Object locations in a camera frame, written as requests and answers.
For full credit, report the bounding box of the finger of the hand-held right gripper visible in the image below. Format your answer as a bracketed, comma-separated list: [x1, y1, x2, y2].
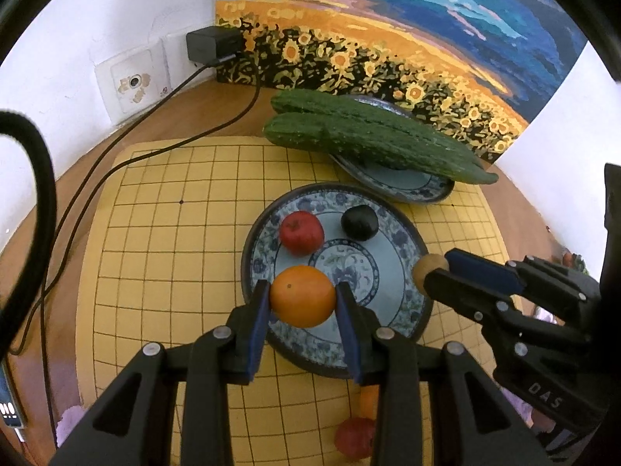
[445, 247, 601, 303]
[423, 268, 589, 366]

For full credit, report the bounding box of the red apple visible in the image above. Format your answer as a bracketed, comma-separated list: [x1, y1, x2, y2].
[279, 210, 325, 256]

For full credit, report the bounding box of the small orange tangerine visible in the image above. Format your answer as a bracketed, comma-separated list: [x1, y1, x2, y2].
[358, 384, 381, 421]

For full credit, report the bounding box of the white wall socket plate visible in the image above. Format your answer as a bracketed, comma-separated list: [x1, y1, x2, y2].
[94, 34, 205, 128]

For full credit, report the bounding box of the black power adapter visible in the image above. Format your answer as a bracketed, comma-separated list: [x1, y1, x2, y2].
[186, 27, 244, 65]

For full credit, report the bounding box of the purple cloth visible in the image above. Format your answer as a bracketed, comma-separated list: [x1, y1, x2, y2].
[55, 404, 87, 448]

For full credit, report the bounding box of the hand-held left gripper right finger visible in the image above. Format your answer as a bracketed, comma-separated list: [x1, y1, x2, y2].
[336, 282, 537, 466]

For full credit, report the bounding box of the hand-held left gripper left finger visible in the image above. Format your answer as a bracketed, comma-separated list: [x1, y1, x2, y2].
[49, 279, 271, 466]

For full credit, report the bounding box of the orange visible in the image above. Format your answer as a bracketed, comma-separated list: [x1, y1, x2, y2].
[269, 265, 337, 329]

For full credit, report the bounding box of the oval blue patterned plate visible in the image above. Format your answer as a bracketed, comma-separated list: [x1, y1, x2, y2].
[326, 95, 456, 205]

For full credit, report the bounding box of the round blue patterned plate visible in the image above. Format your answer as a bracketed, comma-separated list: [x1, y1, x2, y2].
[241, 183, 435, 380]

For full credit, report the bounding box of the thick black cable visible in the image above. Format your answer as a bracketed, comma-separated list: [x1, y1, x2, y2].
[0, 111, 59, 321]

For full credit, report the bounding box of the yellow grid board mat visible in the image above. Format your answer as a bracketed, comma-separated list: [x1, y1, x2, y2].
[73, 137, 525, 466]

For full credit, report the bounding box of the sunflower field painting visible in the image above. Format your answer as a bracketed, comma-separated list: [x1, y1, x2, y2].
[215, 0, 589, 166]

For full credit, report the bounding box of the brown kiwi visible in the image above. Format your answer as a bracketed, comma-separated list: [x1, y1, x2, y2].
[413, 253, 450, 297]

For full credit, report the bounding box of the red fruit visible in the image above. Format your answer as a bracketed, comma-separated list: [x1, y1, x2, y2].
[334, 417, 377, 462]

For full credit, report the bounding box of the dark avocado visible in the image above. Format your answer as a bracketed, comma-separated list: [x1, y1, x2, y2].
[340, 205, 379, 241]

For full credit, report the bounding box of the blue device with lights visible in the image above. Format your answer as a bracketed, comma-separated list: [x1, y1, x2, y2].
[0, 363, 28, 443]

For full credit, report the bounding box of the thin black cable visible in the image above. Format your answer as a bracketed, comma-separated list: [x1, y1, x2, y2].
[7, 56, 243, 356]
[38, 51, 263, 430]

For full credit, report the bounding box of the green cucumber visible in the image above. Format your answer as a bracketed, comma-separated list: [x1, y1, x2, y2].
[270, 89, 437, 137]
[262, 113, 500, 186]

